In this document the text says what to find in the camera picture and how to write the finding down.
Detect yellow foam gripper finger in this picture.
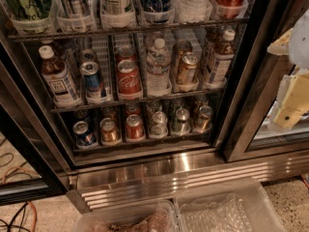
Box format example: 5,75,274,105
267,29,293,56
272,69,309,129

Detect clear water bottle white cap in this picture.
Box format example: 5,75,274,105
146,38,171,97

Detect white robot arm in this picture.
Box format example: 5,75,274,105
267,10,309,131

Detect fridge right glass door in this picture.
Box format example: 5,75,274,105
217,0,308,161

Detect tea bottle right white cap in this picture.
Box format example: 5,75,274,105
204,28,236,88

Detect tea bottle white cap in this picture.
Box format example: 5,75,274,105
39,45,81,108
204,28,236,88

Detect gold can front middle shelf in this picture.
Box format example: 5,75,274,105
176,52,199,92

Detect gold can shelf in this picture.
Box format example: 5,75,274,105
171,40,192,75
176,52,199,92

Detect clear bottle top shelf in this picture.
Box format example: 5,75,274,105
174,0,212,23

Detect gold can rear middle shelf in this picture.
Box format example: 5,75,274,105
171,40,192,75

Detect green can bottom shelf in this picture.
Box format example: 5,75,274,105
171,108,190,135

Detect silver can bottom shelf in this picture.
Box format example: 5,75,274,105
149,111,168,138

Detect silver can shelf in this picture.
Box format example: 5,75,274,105
149,111,168,138
61,0,91,18
79,48,98,64

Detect red can bottom shelf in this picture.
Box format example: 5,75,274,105
126,114,145,141

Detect blue Pepsi can middle shelf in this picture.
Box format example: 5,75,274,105
79,62,107,103

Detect blue pepsi can shelf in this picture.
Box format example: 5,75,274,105
72,121,98,148
79,62,107,103

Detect silver can rear middle shelf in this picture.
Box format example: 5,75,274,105
79,48,98,64

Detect silver can top shelf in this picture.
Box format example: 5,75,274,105
61,0,91,18

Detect blue Pepsi can bottom shelf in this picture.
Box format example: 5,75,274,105
72,121,98,148

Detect steel fridge bottom grille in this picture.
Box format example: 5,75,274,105
67,150,309,214

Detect tea bottle left white cap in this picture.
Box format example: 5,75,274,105
39,45,81,108

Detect green bottle top shelf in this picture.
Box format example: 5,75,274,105
6,0,52,21

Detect fridge left open door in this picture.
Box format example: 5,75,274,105
0,28,71,205

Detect gold can bottom right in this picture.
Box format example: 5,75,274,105
193,105,213,132

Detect gold can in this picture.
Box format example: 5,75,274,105
99,118,121,145
193,105,213,132

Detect clear bin with bubble wrap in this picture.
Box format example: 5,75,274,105
174,178,287,232

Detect red Coca-Cola can rear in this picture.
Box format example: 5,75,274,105
116,45,137,63

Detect red coca-cola can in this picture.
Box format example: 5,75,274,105
116,45,137,63
116,60,143,100

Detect red Coca-Cola can front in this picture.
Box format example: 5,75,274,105
116,60,143,100

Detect clear bin with brown items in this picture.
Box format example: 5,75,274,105
71,200,180,232

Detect gold can bottom left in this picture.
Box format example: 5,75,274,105
99,118,121,145

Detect orange cable on floor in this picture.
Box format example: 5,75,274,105
0,166,40,232

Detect black cable on floor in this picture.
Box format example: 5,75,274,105
0,135,30,232

